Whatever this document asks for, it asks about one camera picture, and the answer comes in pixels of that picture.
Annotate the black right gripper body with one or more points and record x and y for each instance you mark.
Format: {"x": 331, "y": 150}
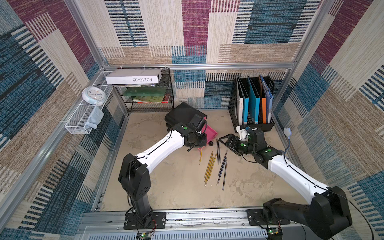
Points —
{"x": 233, "y": 143}

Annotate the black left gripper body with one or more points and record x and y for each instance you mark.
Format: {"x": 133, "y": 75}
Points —
{"x": 199, "y": 141}

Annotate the black pink drawer unit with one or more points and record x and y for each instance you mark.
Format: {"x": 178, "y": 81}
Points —
{"x": 179, "y": 117}

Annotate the yellow pencil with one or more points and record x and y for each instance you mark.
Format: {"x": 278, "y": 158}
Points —
{"x": 201, "y": 154}
{"x": 208, "y": 166}
{"x": 211, "y": 169}

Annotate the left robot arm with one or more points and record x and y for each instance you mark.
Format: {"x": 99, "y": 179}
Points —
{"x": 135, "y": 172}

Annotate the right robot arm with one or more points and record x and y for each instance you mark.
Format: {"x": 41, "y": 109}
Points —
{"x": 327, "y": 210}

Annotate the pink middle drawer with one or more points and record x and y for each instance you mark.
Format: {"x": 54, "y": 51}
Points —
{"x": 210, "y": 133}

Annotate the black pencil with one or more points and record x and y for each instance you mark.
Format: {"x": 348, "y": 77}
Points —
{"x": 219, "y": 151}

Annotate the dark blue pencil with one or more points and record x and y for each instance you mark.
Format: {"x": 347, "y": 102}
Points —
{"x": 222, "y": 167}
{"x": 225, "y": 173}
{"x": 219, "y": 170}

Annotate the orange binder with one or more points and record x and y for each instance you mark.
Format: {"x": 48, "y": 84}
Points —
{"x": 263, "y": 100}

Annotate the black plastic file organizer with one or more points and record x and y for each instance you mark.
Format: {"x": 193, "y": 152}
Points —
{"x": 236, "y": 105}

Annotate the light blue binder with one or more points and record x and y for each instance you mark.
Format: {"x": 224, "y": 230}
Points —
{"x": 244, "y": 95}
{"x": 254, "y": 103}

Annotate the dark blue binder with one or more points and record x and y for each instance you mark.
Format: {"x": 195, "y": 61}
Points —
{"x": 269, "y": 98}

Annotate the black mesh shelf rack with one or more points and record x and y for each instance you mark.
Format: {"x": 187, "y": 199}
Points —
{"x": 149, "y": 98}

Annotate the green book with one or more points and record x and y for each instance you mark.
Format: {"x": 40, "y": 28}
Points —
{"x": 145, "y": 92}

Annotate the white folio box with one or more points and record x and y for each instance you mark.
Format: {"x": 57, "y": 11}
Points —
{"x": 131, "y": 76}

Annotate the light blue cloth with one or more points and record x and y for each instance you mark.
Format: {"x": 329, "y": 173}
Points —
{"x": 94, "y": 119}

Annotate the white round clock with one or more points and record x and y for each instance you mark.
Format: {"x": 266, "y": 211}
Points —
{"x": 94, "y": 96}

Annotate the blue white cable connector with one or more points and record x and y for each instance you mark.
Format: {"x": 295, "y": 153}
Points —
{"x": 288, "y": 133}

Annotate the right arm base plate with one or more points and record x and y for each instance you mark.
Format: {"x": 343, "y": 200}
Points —
{"x": 261, "y": 217}

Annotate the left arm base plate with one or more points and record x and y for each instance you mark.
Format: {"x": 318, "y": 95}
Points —
{"x": 154, "y": 221}

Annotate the white wire basket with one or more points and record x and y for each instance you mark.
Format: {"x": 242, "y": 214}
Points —
{"x": 75, "y": 124}

